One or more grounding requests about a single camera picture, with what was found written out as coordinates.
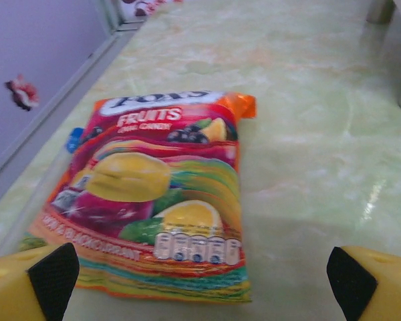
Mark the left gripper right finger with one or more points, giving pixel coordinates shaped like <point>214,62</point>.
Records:
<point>377,287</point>

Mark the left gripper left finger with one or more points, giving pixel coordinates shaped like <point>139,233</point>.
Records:
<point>26,287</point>

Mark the red fruit candy bag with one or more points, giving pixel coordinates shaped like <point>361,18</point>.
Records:
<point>137,187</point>

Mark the aluminium extrusion frame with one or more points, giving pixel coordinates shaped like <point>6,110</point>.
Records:
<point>87,80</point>

